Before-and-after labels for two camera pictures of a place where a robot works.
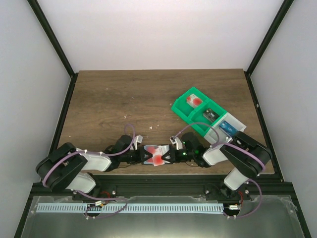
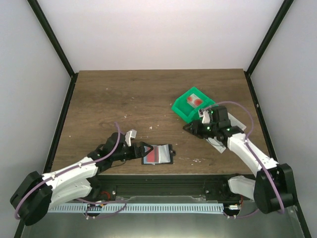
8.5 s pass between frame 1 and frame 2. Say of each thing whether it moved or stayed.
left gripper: moved
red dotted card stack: stayed
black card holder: stayed
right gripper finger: moved
